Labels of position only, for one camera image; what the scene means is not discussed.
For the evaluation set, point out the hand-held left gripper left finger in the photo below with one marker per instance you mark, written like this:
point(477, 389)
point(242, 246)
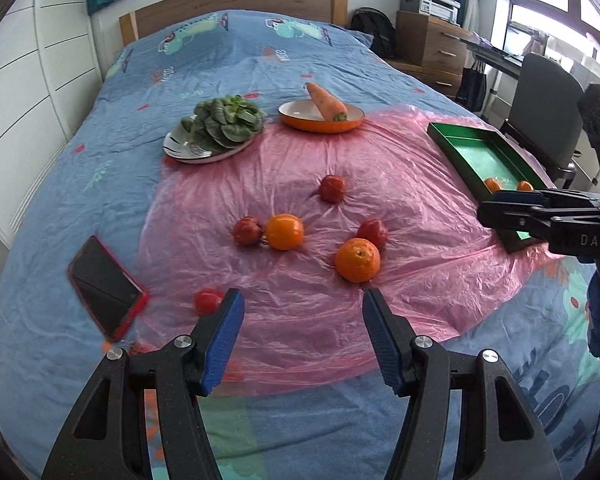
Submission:
point(225, 335)

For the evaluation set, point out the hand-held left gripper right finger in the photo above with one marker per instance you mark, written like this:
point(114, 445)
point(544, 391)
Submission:
point(385, 340)

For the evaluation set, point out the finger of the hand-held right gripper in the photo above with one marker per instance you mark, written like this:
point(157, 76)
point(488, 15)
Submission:
point(505, 217)
point(522, 197)

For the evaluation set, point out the orange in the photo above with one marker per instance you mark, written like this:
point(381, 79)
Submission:
point(357, 259)
point(492, 183)
point(285, 231)

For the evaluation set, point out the small red apple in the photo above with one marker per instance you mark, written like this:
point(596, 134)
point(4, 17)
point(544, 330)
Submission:
point(333, 188)
point(205, 302)
point(247, 230)
point(372, 232)

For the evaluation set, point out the green rectangular tray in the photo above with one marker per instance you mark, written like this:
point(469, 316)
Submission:
point(480, 157)

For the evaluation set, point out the grey office chair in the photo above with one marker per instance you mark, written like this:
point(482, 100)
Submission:
point(545, 90)

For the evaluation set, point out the black hanging bag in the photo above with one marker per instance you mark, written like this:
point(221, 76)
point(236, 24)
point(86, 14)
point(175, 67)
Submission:
point(472, 87)

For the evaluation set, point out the smartphone in red case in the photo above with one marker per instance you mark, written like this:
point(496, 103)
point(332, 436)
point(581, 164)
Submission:
point(105, 287)

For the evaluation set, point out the grey desk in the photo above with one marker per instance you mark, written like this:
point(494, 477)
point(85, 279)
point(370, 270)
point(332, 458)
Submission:
point(490, 55)

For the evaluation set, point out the low wooden nightstand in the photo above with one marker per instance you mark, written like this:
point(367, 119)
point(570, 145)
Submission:
point(430, 77)

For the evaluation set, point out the pink plastic bag sheet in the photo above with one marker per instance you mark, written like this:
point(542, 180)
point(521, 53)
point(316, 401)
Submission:
point(290, 160)

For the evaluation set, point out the wooden drawer cabinet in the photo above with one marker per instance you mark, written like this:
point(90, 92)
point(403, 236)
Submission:
point(430, 35)

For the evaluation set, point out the white patterned plate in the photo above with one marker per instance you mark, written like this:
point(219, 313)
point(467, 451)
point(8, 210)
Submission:
point(177, 147)

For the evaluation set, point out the white printer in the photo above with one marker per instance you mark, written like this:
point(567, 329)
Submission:
point(430, 5)

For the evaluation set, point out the carrot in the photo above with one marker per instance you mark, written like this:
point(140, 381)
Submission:
point(325, 102)

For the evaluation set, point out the green bok choy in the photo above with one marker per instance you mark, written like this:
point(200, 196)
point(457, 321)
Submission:
point(225, 120)

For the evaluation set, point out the black backpack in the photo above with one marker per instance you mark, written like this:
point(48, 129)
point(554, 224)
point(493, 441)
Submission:
point(375, 30)

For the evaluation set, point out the orange oval dish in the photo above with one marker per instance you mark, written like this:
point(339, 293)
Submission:
point(300, 110)

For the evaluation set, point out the wooden bed headboard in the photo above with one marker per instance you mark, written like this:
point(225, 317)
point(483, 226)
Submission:
point(230, 2)

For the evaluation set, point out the white wardrobe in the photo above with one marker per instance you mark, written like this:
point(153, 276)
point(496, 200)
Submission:
point(30, 60)

